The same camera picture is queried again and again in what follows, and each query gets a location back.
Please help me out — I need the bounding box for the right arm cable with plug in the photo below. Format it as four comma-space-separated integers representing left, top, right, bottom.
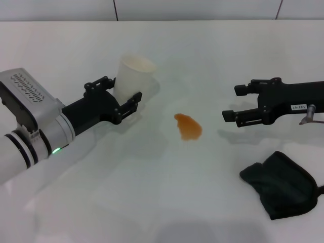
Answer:
298, 104, 324, 126

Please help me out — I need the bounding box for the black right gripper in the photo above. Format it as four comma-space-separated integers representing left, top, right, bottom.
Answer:
221, 77, 324, 128

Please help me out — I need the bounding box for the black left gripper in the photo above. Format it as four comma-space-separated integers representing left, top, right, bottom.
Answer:
61, 75, 143, 136

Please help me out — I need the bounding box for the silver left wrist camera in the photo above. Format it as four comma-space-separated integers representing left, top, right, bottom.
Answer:
0, 67, 63, 134

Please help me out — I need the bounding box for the white paper cup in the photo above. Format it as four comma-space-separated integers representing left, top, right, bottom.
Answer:
113, 53, 161, 105

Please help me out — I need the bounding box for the dark blue rag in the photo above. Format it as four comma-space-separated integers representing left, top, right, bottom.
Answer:
239, 151, 324, 221

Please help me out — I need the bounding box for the brown water stain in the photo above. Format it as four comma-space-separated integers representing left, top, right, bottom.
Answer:
174, 113, 203, 141

